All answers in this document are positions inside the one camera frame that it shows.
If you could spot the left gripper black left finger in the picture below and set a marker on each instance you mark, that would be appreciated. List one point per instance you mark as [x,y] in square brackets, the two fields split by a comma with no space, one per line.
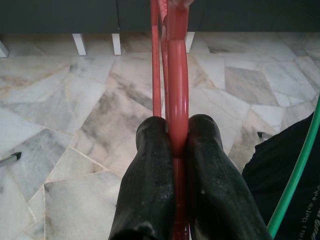
[145,187]

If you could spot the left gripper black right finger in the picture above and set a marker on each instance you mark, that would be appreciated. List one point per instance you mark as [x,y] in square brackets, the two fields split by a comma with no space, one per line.
[217,195]

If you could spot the red plastic hanger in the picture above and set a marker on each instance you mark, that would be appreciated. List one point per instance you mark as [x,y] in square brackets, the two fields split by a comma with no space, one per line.
[177,87]

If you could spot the green plastic hanger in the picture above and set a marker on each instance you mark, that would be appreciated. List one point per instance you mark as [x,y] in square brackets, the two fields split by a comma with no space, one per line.
[298,171]

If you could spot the black shirt green print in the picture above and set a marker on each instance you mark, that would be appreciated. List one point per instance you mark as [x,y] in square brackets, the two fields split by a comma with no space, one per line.
[275,175]

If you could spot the silver metal clothes rack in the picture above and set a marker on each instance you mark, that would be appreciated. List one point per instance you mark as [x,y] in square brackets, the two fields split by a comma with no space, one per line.
[7,161]

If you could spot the black TV console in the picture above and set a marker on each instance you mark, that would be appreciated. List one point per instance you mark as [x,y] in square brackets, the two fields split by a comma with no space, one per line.
[75,15]

